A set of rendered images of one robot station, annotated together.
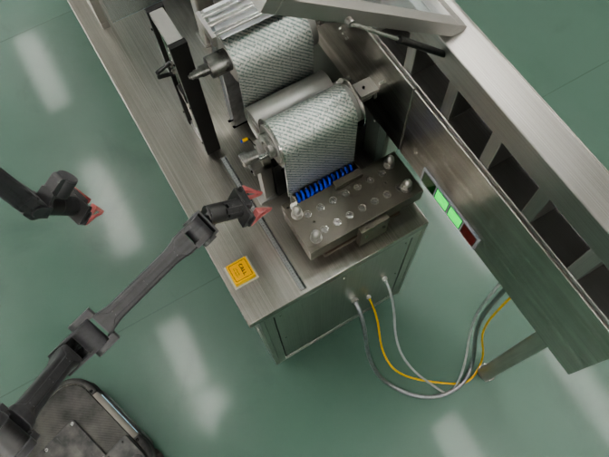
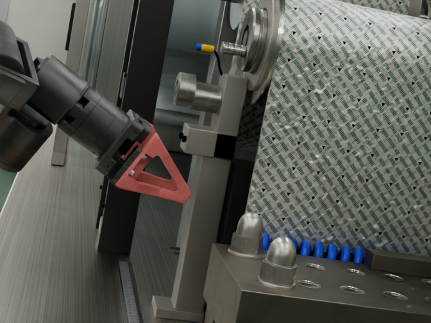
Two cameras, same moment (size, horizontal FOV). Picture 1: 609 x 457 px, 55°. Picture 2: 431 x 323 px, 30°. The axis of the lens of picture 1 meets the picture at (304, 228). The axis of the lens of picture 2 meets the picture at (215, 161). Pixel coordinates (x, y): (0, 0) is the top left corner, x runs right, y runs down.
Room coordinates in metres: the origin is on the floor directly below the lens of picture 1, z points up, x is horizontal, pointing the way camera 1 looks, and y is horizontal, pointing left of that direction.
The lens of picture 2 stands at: (-0.08, -0.15, 1.23)
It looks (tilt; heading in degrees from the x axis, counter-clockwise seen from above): 8 degrees down; 15
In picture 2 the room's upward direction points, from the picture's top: 11 degrees clockwise
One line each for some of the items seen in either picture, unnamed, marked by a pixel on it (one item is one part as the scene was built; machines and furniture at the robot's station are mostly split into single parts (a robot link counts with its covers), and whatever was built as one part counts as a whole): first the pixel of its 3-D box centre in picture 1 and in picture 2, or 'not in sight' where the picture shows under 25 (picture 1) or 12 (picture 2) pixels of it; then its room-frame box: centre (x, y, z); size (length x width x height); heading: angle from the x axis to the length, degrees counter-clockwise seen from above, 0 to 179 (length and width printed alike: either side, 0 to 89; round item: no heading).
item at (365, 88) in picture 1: (365, 88); not in sight; (0.97, -0.20, 1.28); 0.06 x 0.05 x 0.02; 116
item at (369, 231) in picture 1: (372, 230); not in sight; (0.67, -0.21, 0.97); 0.10 x 0.03 x 0.11; 116
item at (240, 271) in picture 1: (240, 271); not in sight; (0.59, 0.21, 0.91); 0.07 x 0.07 x 0.02; 26
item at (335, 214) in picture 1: (352, 204); (408, 316); (0.75, -0.16, 1.00); 0.40 x 0.16 x 0.06; 116
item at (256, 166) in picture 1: (260, 174); (196, 195); (0.85, 0.12, 1.05); 0.06 x 0.05 x 0.31; 116
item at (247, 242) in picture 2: (296, 211); (249, 232); (0.72, 0.02, 1.05); 0.04 x 0.04 x 0.04
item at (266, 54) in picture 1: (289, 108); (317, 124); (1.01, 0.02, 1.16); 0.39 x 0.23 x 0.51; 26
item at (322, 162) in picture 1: (321, 164); (353, 182); (0.84, -0.06, 1.11); 0.23 x 0.01 x 0.18; 116
